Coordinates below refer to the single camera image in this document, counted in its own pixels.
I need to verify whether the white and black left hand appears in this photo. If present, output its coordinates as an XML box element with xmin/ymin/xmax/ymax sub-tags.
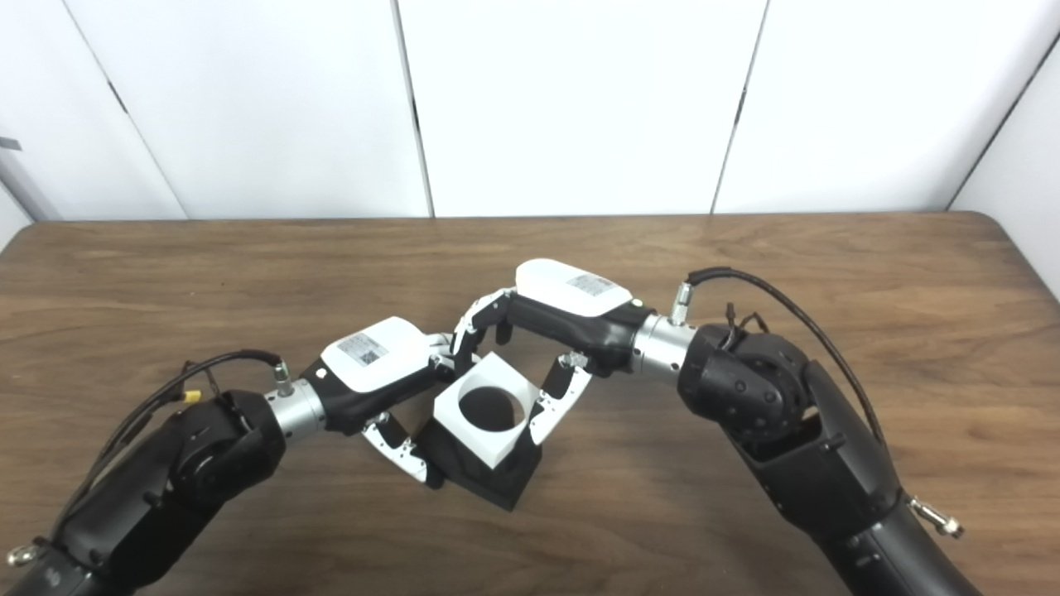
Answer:
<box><xmin>302</xmin><ymin>316</ymin><xmax>465</xmax><ymax>489</ymax></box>

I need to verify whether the white and black right hand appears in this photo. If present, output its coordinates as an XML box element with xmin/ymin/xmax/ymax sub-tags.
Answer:
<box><xmin>451</xmin><ymin>258</ymin><xmax>655</xmax><ymax>448</ymax></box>

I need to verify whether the white square piece with hole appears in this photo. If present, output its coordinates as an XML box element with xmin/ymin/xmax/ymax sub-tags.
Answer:
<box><xmin>432</xmin><ymin>352</ymin><xmax>539</xmax><ymax>469</ymax></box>

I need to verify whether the black peg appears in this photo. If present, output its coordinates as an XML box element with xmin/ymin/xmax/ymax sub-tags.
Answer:
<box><xmin>418</xmin><ymin>385</ymin><xmax>543</xmax><ymax>511</ymax></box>

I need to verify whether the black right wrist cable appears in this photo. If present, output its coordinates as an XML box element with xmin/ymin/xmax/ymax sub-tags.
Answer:
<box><xmin>669</xmin><ymin>267</ymin><xmax>966</xmax><ymax>539</ymax></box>

